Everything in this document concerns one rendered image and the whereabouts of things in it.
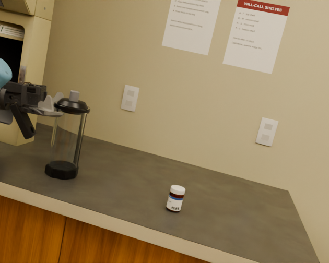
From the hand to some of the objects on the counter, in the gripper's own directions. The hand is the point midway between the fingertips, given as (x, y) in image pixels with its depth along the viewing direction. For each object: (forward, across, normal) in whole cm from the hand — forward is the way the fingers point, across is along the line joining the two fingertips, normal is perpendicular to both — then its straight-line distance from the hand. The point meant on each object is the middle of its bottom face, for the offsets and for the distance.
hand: (70, 112), depth 106 cm
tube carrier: (-1, 0, +19) cm, 19 cm away
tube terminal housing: (-35, +35, +17) cm, 52 cm away
